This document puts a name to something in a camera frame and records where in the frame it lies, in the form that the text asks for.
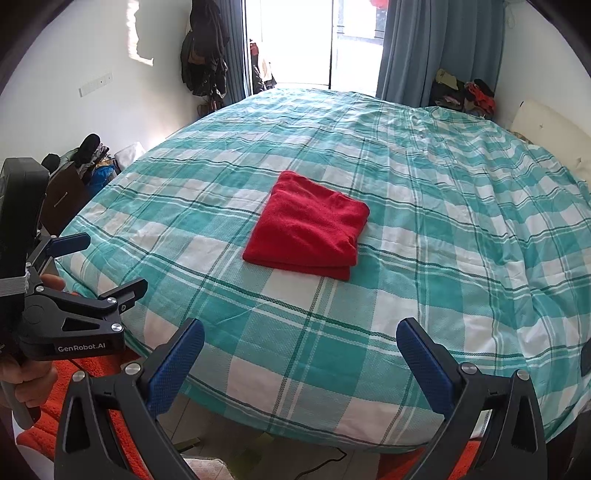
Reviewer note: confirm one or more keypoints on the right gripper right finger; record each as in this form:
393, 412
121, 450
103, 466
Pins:
513, 446

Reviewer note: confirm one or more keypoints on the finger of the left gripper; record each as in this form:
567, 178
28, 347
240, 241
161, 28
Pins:
125, 296
66, 245

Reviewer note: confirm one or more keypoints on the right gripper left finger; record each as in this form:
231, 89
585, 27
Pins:
144, 392

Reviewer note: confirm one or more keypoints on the red sweater with white animal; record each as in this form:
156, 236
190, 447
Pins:
307, 228

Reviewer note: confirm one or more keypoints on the clothes pile in corner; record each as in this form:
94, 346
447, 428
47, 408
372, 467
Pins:
474, 97

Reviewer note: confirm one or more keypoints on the person's left hand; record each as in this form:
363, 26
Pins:
33, 380

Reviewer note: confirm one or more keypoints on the clutter pile beside bed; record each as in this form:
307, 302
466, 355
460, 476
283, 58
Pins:
83, 171

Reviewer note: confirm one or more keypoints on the teal white plaid bed cover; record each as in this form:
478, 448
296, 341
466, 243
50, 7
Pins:
480, 236

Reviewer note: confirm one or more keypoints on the blue left curtain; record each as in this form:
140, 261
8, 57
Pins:
233, 14

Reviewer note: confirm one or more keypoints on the blue curtain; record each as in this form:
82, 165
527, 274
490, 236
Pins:
233, 14
465, 38

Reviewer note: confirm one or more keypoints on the cream padded headboard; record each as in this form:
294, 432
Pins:
545, 127

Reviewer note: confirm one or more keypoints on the blue right curtain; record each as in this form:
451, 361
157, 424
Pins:
465, 38

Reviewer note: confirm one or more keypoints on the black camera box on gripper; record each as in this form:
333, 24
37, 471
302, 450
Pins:
23, 187

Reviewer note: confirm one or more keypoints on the white wall switch plate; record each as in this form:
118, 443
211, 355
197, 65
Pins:
95, 84

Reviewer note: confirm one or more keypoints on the dark clothes hanging on wall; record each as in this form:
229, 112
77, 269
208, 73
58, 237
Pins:
202, 56

